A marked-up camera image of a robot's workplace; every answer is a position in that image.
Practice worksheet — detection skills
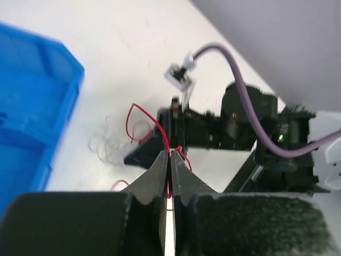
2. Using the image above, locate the blue plastic divided bin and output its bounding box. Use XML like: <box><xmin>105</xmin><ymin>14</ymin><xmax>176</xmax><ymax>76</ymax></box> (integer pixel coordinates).
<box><xmin>1</xmin><ymin>24</ymin><xmax>84</xmax><ymax>210</ymax></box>

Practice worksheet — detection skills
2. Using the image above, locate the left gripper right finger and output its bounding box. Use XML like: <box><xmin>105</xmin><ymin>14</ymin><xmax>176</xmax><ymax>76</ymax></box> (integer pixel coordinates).
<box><xmin>170</xmin><ymin>151</ymin><xmax>221</xmax><ymax>255</ymax></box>

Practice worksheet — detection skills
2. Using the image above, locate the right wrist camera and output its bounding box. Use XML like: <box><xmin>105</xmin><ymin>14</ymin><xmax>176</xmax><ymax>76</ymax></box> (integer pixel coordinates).
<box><xmin>164</xmin><ymin>52</ymin><xmax>196</xmax><ymax>108</ymax></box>

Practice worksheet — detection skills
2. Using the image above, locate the red thin cable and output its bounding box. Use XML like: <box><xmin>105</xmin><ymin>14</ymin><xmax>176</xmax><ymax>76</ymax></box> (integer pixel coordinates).
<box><xmin>110</xmin><ymin>103</ymin><xmax>193</xmax><ymax>211</ymax></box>

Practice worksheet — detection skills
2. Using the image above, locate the clear thin cable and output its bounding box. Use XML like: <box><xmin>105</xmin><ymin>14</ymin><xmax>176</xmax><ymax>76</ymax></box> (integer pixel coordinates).
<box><xmin>89</xmin><ymin>116</ymin><xmax>128</xmax><ymax>166</ymax></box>

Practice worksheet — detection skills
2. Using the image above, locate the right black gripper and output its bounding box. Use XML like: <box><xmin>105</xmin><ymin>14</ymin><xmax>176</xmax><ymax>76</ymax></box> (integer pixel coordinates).
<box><xmin>124</xmin><ymin>97</ymin><xmax>222</xmax><ymax>169</ymax></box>

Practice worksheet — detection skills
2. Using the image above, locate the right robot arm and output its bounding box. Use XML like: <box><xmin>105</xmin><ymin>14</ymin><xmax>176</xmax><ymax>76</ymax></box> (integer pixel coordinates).
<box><xmin>124</xmin><ymin>83</ymin><xmax>323</xmax><ymax>194</ymax></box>

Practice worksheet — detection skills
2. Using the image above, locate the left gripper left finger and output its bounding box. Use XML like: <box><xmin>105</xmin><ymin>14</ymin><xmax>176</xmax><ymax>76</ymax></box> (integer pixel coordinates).
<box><xmin>121</xmin><ymin>150</ymin><xmax>168</xmax><ymax>255</ymax></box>

